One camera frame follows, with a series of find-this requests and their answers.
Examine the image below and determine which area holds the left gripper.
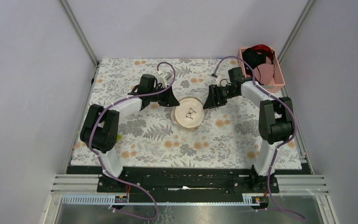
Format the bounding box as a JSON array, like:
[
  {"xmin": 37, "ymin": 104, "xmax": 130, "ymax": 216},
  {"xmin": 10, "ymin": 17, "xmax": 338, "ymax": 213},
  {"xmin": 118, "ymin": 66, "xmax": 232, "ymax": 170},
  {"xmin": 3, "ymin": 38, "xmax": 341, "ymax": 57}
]
[{"xmin": 148, "ymin": 84, "xmax": 179, "ymax": 106}]

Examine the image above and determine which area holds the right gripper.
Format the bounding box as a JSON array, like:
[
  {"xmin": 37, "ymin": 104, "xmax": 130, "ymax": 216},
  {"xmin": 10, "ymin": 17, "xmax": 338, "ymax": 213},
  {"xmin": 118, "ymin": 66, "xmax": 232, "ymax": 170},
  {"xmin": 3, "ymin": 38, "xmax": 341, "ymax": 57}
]
[{"xmin": 203, "ymin": 84, "xmax": 239, "ymax": 110}]

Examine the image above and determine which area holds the white mesh laundry bag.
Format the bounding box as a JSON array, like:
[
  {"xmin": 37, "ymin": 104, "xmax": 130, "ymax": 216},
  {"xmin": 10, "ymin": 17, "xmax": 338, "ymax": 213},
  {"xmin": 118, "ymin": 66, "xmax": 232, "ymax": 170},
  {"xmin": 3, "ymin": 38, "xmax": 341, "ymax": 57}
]
[{"xmin": 171, "ymin": 97, "xmax": 205, "ymax": 130}]

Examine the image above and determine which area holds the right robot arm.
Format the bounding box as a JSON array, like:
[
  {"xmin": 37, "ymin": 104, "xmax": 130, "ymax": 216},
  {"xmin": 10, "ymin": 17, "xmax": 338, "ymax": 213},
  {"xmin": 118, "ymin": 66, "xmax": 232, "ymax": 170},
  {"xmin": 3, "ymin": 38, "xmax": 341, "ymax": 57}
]
[{"xmin": 203, "ymin": 67, "xmax": 296, "ymax": 192}]

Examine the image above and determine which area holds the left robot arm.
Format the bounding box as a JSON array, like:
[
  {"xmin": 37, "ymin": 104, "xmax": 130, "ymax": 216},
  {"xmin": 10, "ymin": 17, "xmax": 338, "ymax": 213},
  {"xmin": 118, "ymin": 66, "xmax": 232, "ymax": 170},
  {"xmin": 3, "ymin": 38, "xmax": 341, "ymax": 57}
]
[{"xmin": 80, "ymin": 73, "xmax": 180, "ymax": 192}]

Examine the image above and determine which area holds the black and red bra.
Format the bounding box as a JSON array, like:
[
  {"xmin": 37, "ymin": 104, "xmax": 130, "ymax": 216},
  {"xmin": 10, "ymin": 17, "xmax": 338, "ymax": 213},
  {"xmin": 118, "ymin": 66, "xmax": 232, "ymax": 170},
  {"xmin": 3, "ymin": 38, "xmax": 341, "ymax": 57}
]
[{"xmin": 241, "ymin": 44, "xmax": 274, "ymax": 85}]

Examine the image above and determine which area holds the floral tablecloth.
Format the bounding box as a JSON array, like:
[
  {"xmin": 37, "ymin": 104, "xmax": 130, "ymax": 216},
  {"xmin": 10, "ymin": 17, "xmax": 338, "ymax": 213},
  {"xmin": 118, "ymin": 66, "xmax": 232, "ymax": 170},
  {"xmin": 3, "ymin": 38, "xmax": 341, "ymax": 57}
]
[{"xmin": 71, "ymin": 58, "xmax": 303, "ymax": 170}]

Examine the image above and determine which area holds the pink plastic basket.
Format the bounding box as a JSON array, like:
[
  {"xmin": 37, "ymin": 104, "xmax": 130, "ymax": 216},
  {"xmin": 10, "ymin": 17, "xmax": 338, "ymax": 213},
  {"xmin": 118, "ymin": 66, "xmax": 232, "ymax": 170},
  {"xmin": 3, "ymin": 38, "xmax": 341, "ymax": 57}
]
[{"xmin": 238, "ymin": 44, "xmax": 285, "ymax": 93}]

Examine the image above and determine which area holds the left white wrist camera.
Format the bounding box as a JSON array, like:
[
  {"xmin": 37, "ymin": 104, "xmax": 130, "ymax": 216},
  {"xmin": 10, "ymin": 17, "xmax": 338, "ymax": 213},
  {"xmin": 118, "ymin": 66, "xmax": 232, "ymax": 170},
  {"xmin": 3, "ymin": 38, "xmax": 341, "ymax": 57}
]
[{"xmin": 156, "ymin": 71, "xmax": 172, "ymax": 88}]

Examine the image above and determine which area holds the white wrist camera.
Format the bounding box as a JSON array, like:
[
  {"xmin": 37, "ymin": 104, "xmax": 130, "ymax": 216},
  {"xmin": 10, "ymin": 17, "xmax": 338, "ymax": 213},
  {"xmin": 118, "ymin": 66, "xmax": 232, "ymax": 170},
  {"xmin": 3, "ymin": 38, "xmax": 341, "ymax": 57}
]
[
  {"xmin": 211, "ymin": 74, "xmax": 229, "ymax": 87},
  {"xmin": 156, "ymin": 71, "xmax": 172, "ymax": 88}
]

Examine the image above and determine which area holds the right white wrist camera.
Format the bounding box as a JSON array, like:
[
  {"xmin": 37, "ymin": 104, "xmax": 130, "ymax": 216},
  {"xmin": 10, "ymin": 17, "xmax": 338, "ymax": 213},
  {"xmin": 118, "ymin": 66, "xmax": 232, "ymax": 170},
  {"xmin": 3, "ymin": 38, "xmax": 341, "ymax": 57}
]
[{"xmin": 211, "ymin": 74, "xmax": 229, "ymax": 87}]

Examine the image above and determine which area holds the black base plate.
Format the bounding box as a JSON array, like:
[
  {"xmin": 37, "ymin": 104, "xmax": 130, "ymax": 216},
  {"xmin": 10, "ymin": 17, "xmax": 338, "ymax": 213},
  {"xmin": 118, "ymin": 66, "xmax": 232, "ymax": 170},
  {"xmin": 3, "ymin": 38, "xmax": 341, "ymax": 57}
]
[{"xmin": 66, "ymin": 164, "xmax": 311, "ymax": 203}]

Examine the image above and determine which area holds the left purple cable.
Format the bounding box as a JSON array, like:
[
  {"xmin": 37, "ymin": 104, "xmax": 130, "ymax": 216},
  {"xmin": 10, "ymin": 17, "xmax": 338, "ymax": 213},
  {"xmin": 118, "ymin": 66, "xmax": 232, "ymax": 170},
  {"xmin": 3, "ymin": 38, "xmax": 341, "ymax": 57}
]
[{"xmin": 87, "ymin": 62, "xmax": 177, "ymax": 221}]

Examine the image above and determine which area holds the aluminium front rail frame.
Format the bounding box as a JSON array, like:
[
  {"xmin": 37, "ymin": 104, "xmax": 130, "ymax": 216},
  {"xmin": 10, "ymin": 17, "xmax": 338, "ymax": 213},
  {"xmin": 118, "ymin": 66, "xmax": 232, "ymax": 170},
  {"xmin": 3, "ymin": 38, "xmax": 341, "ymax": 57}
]
[{"xmin": 42, "ymin": 174, "xmax": 337, "ymax": 224}]

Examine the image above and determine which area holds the right aluminium corner post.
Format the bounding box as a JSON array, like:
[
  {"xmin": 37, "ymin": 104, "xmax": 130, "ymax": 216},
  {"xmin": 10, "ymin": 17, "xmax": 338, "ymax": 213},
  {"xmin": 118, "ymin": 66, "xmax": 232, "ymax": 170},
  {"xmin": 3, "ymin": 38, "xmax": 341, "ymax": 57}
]
[{"xmin": 278, "ymin": 0, "xmax": 316, "ymax": 63}]

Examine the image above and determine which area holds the aluminium corner post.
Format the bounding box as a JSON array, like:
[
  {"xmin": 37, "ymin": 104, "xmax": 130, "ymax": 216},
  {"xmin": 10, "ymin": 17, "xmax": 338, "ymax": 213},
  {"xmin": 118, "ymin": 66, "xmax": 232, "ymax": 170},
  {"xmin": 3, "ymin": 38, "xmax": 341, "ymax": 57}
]
[
  {"xmin": 58, "ymin": 0, "xmax": 100, "ymax": 67},
  {"xmin": 278, "ymin": 0, "xmax": 316, "ymax": 63}
]

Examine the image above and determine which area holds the left aluminium corner post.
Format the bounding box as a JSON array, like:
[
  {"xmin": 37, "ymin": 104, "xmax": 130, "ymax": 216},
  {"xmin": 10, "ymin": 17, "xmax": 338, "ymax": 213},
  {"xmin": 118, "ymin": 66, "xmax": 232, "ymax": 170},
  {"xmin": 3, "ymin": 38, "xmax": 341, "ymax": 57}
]
[{"xmin": 58, "ymin": 0, "xmax": 100, "ymax": 67}]

